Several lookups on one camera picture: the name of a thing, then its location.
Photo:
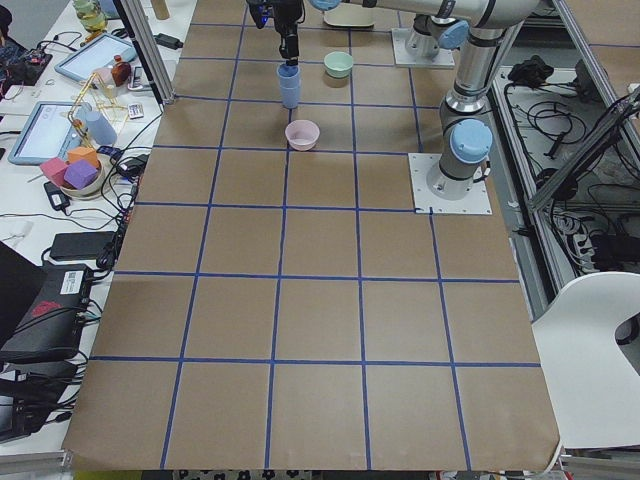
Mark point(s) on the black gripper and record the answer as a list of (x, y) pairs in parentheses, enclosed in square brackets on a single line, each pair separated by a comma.
[(286, 17)]

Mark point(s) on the blue cup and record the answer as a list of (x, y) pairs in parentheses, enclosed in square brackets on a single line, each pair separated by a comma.
[(290, 96), (288, 76)]

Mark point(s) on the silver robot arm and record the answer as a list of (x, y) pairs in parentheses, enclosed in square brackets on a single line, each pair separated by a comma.
[(467, 139), (491, 14)]

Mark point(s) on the mint green bowl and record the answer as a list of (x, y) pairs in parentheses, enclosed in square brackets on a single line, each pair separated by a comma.
[(338, 64)]

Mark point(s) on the pink bowl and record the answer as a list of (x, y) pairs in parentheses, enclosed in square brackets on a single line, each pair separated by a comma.
[(302, 135)]

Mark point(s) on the teach pendant tablet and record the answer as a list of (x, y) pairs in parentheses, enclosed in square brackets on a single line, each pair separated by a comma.
[(98, 53), (46, 134)]

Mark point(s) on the bowl of foam cubes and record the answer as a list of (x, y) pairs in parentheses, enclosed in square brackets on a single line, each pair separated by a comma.
[(79, 175)]

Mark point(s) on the black power adapter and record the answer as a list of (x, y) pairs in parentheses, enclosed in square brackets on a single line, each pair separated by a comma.
[(80, 246)]

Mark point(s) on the white chair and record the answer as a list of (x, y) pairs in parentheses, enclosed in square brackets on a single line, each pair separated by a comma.
[(594, 389)]

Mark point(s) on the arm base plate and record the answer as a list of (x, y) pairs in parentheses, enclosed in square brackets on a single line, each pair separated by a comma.
[(434, 193), (415, 50)]

